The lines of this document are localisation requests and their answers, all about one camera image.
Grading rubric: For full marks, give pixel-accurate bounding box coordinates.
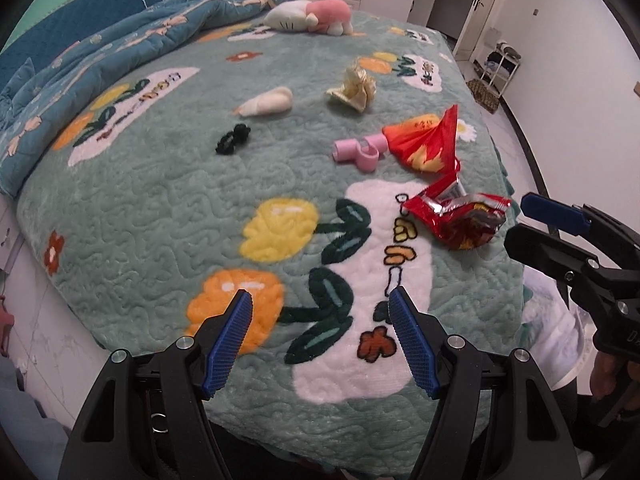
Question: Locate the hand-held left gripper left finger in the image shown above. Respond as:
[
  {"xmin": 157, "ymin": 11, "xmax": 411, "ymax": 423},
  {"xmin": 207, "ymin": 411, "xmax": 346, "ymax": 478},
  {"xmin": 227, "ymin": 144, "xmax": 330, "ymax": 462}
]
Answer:
[{"xmin": 57, "ymin": 288, "xmax": 253, "ymax": 480}]

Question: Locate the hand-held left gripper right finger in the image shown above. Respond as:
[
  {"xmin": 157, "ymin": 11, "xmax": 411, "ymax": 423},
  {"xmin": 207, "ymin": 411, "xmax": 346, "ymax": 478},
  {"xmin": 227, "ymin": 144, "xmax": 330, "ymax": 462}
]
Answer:
[{"xmin": 387, "ymin": 286, "xmax": 583, "ymax": 480}]

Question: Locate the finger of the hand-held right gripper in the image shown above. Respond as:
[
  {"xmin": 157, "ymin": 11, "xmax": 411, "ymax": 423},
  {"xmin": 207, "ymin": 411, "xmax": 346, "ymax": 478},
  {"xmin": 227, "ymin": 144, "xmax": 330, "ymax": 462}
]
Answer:
[
  {"xmin": 504, "ymin": 223, "xmax": 621, "ymax": 306},
  {"xmin": 520, "ymin": 192, "xmax": 640, "ymax": 268}
]

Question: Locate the white plastic bag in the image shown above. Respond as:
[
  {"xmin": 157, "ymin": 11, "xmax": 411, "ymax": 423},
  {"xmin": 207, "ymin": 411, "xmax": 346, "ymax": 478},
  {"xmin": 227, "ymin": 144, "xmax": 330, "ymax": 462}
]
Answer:
[{"xmin": 522, "ymin": 280, "xmax": 598, "ymax": 391}]

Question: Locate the red snack bag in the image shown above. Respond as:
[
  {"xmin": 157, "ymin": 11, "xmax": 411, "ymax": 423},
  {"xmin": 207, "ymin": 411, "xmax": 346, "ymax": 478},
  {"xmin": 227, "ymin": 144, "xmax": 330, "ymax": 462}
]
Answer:
[{"xmin": 402, "ymin": 172, "xmax": 513, "ymax": 251}]

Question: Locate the person's right hand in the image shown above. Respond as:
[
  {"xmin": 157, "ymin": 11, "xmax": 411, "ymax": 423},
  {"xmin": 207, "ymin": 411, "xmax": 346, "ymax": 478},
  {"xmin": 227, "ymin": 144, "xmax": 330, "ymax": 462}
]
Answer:
[{"xmin": 589, "ymin": 351, "xmax": 621, "ymax": 402}]

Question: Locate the brown patterned mat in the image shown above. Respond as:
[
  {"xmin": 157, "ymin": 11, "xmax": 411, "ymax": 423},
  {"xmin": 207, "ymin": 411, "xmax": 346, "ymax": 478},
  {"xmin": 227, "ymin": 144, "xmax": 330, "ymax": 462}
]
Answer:
[{"xmin": 466, "ymin": 79, "xmax": 501, "ymax": 113}]

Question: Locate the red orange snack wrapper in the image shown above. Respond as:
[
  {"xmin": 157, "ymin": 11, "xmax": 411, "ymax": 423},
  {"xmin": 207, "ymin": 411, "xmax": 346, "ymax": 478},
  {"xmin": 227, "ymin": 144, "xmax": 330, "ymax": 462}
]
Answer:
[{"xmin": 382, "ymin": 105, "xmax": 462, "ymax": 173}]

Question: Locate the white shoe rack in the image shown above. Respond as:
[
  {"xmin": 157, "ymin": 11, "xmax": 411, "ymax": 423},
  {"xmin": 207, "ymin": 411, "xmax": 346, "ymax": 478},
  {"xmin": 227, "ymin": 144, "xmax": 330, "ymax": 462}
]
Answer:
[{"xmin": 482, "ymin": 40, "xmax": 523, "ymax": 96}]

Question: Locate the pink plastic hair roller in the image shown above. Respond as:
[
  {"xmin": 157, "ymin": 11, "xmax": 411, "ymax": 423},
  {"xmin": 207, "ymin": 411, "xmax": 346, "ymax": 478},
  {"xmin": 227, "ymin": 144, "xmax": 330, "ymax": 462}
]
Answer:
[{"xmin": 334, "ymin": 135, "xmax": 392, "ymax": 172}]

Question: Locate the white door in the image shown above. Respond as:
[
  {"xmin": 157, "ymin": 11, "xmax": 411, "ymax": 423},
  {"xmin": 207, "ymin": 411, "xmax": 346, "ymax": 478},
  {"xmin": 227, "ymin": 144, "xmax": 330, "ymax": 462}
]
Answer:
[{"xmin": 452, "ymin": 0, "xmax": 502, "ymax": 61}]

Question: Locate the light blue cloth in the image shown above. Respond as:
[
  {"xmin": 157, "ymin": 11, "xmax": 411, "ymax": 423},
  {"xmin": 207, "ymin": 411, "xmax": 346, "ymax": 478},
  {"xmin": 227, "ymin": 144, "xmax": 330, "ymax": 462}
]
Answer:
[{"xmin": 0, "ymin": 355, "xmax": 71, "ymax": 480}]

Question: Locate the pink plastic stool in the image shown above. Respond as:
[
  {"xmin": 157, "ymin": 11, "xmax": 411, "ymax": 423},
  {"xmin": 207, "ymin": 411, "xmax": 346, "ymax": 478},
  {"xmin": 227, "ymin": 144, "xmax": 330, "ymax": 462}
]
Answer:
[{"xmin": 0, "ymin": 295, "xmax": 16, "ymax": 356}]

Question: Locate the gold crumpled wrapper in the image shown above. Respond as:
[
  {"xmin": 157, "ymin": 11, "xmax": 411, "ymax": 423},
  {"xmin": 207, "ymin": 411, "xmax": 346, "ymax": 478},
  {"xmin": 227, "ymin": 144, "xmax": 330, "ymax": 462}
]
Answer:
[{"xmin": 325, "ymin": 59, "xmax": 378, "ymax": 111}]

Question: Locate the white nightstand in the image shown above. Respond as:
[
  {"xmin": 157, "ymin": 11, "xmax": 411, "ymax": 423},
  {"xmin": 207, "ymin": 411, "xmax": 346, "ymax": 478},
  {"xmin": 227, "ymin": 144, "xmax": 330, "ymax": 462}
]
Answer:
[{"xmin": 0, "ymin": 200, "xmax": 26, "ymax": 273}]

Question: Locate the white and pink plush toy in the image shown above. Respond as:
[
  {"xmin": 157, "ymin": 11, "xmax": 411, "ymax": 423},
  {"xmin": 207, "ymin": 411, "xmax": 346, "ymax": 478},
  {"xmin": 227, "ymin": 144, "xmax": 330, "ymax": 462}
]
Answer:
[{"xmin": 262, "ymin": 0, "xmax": 355, "ymax": 37}]

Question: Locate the blue flower print quilt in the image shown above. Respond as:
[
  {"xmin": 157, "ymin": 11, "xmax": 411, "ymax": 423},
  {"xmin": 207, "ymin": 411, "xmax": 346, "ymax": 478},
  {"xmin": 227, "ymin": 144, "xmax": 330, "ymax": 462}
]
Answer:
[{"xmin": 0, "ymin": 0, "xmax": 298, "ymax": 196}]

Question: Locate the blue pillow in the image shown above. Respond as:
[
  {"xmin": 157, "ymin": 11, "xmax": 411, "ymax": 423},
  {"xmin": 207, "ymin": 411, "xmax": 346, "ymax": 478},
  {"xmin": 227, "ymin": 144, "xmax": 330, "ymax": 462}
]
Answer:
[{"xmin": 0, "ymin": 57, "xmax": 38, "ymax": 106}]

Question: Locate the blue quilted headboard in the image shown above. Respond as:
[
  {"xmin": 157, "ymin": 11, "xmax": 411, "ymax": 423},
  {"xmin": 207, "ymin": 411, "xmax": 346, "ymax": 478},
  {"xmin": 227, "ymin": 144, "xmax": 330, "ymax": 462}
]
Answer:
[{"xmin": 0, "ymin": 0, "xmax": 171, "ymax": 86}]

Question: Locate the black hair tie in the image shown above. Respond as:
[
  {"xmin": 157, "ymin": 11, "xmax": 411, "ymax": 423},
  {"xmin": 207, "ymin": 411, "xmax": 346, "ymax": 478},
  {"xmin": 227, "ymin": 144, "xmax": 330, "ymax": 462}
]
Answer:
[{"xmin": 215, "ymin": 122, "xmax": 251, "ymax": 156}]

